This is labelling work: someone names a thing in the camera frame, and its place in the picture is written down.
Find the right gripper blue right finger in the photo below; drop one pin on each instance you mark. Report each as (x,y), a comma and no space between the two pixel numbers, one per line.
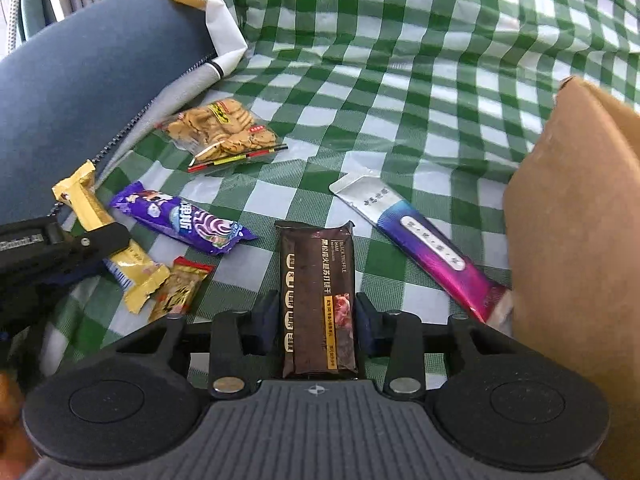
(371,328)

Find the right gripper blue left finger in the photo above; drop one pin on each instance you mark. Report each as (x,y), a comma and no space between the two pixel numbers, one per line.
(266,319)

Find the dark brown chocolate biscuit bar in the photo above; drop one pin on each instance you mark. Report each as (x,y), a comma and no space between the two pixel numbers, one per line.
(317,291)

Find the yellow Alpenliebe candy bar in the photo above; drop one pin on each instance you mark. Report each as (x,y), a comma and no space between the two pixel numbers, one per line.
(137,274)

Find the small red gold candy packet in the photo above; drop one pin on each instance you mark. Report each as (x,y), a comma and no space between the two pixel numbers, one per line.
(176,295)

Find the purple silver stick sachet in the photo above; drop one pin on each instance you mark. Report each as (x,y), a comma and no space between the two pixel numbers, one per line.
(427,246)

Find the purple snack wrapper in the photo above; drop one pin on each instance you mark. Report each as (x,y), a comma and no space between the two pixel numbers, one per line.
(180,219)

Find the blue sofa cushion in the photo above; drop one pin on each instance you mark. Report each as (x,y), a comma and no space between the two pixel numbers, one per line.
(70,89)

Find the clear bag of crackers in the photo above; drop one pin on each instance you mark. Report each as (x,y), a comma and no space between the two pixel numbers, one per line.
(221,133)

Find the brown cardboard box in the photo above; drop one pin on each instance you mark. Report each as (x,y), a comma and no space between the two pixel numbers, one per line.
(572,224)

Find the green white checkered cloth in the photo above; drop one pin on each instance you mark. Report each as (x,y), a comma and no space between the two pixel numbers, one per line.
(441,99)

